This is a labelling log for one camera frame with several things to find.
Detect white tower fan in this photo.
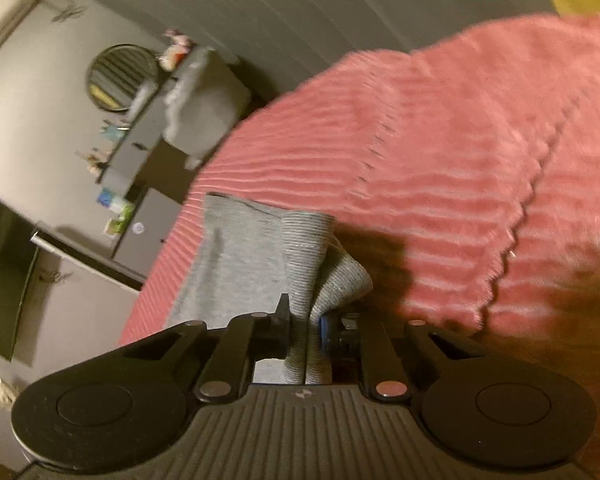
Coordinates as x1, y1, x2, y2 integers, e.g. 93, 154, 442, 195
30, 221, 147, 292

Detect grey shell-back chair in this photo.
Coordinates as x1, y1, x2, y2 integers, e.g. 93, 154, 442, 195
161, 46, 253, 170

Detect reed diffuser jar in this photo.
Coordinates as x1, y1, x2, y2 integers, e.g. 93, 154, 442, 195
77, 149, 113, 177

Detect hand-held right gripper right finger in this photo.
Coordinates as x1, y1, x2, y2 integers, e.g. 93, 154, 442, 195
321, 312, 486, 403

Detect grey nightstand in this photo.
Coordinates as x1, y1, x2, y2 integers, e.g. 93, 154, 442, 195
111, 187, 183, 261

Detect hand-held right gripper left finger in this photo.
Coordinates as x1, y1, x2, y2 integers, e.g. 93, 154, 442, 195
125, 294, 293, 405

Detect pink ribbed blanket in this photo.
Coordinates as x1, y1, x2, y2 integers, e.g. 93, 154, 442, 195
120, 12, 600, 480

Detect green packet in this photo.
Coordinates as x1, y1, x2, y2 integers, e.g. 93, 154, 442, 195
104, 204, 136, 237

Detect grey pants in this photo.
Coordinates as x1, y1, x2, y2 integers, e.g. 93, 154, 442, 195
166, 192, 376, 386

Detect grey vanity desk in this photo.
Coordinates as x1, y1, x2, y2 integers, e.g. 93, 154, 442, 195
96, 67, 191, 187

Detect black wall television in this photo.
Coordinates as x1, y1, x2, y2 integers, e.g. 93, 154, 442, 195
0, 190, 41, 361

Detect pink plush toy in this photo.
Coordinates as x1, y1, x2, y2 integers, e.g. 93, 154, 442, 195
162, 29, 192, 68

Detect grey curtain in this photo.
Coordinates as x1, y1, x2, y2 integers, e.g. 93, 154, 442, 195
45, 0, 556, 111

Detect round vanity mirror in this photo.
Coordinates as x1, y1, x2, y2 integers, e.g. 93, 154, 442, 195
86, 45, 159, 112

